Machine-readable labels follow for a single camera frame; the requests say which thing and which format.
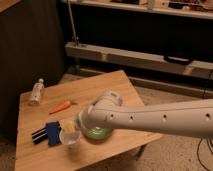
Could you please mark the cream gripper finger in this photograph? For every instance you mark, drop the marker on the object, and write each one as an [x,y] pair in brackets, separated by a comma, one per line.
[69,127]

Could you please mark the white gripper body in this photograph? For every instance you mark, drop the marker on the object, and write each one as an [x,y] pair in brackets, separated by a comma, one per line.
[82,122]

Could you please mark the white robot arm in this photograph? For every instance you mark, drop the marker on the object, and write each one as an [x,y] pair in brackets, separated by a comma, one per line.
[192,118]

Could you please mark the translucent plastic cup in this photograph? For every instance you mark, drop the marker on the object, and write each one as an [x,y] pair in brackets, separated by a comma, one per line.
[71,140]

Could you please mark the green ceramic bowl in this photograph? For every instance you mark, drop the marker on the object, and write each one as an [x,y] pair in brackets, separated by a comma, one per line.
[97,133]

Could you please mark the orange carrot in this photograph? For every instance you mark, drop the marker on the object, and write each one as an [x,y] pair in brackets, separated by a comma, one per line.
[62,106]

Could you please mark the long wooden shelf beam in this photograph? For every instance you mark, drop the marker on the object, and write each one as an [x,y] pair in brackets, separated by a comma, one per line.
[137,60]

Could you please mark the metal stand pole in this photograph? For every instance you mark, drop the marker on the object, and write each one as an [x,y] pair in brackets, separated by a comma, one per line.
[75,38]

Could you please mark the upper wooden shelf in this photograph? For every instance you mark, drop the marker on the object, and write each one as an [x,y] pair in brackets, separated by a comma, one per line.
[149,7]

